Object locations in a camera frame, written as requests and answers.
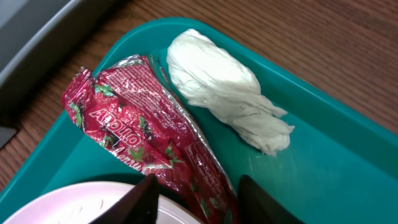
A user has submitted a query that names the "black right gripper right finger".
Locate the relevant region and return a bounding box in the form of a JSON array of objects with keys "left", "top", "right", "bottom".
[{"left": 238, "top": 175, "right": 303, "bottom": 224}]

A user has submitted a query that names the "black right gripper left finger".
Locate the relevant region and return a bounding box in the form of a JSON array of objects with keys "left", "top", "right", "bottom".
[{"left": 90, "top": 174, "right": 160, "bottom": 224}]

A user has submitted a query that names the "large white plate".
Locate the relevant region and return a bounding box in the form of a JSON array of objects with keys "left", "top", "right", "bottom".
[{"left": 2, "top": 181, "right": 203, "bottom": 224}]

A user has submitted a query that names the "red snack wrapper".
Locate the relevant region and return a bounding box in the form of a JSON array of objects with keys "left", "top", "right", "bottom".
[{"left": 62, "top": 55, "right": 239, "bottom": 223}]

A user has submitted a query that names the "white napkin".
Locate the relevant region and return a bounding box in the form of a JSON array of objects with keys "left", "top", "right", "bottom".
[{"left": 166, "top": 29, "right": 294, "bottom": 156}]

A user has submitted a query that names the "grey plastic dish rack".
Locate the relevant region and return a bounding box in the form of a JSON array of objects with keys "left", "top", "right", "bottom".
[{"left": 0, "top": 0, "right": 122, "bottom": 149}]

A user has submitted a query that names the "teal plastic serving tray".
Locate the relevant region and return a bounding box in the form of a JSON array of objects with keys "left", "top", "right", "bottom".
[{"left": 1, "top": 18, "right": 397, "bottom": 223}]

